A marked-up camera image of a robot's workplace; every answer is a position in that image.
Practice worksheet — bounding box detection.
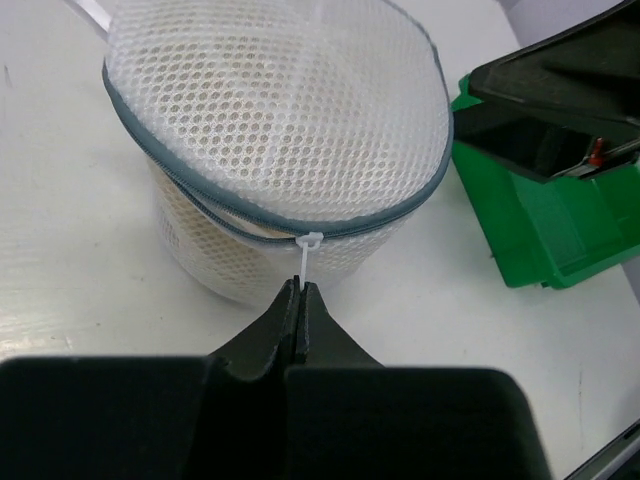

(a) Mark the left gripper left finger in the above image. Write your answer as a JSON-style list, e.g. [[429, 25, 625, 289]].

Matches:
[[209, 278, 300, 382]]

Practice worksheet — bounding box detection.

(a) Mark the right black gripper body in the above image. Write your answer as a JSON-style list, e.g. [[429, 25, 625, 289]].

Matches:
[[549, 125, 639, 180]]

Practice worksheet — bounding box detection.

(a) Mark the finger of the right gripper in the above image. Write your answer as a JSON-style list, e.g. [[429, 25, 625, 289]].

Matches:
[[468, 1, 639, 128], [454, 102, 590, 183]]

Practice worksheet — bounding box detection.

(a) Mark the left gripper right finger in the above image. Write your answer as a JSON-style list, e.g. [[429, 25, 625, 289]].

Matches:
[[297, 282, 381, 368]]

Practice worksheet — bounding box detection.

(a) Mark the green plastic bin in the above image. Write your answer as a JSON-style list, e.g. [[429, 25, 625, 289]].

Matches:
[[448, 73, 640, 291]]

